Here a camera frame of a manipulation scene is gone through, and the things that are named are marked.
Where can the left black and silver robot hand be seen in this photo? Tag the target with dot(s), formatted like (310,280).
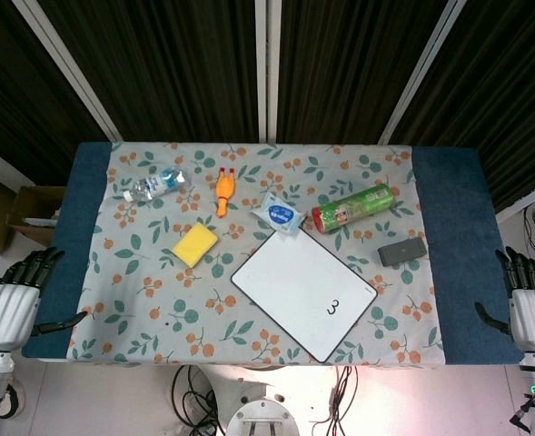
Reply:
(6,313)

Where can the grey board eraser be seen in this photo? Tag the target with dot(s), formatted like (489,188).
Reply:
(402,252)

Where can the open cardboard box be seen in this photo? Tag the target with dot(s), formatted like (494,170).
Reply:
(33,213)

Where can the blue felt table cover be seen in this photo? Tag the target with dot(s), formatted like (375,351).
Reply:
(458,227)

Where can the floral patterned tablecloth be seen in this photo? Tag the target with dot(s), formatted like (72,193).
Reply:
(158,290)

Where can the crumpled clear water bottle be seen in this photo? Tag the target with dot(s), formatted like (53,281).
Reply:
(155,185)

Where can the yellow sponge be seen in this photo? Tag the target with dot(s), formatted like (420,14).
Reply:
(195,244)

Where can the green chips can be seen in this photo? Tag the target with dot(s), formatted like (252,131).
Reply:
(353,209)

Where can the dark pleated curtain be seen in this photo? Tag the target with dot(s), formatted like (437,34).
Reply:
(503,91)
(17,91)
(167,68)
(349,59)

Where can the white erasable board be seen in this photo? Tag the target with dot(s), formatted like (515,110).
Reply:
(294,286)

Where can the orange rubber chicken toy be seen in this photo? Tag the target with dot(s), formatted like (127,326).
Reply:
(224,191)

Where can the white robot torso base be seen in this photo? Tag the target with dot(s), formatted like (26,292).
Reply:
(258,409)

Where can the blue white wet wipes pack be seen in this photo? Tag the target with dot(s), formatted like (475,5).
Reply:
(278,213)

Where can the white frame post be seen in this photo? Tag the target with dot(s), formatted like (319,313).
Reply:
(67,68)
(421,68)
(267,68)

